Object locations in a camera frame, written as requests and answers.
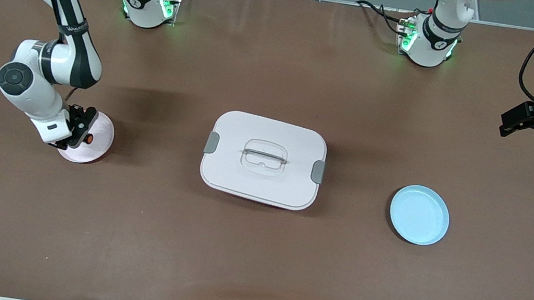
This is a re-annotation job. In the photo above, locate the light blue round plate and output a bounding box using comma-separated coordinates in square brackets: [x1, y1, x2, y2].
[385, 181, 454, 250]

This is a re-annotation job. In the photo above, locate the black arm base cable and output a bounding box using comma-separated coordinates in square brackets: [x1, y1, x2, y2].
[352, 0, 416, 37]

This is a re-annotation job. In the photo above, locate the white lidded storage box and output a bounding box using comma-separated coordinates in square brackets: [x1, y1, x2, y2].
[196, 106, 331, 215]

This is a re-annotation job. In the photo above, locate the pink round plate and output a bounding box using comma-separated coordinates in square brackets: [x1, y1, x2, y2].
[55, 106, 118, 168]

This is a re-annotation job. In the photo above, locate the brown table mat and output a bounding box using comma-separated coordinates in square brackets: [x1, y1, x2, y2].
[0, 0, 534, 300]

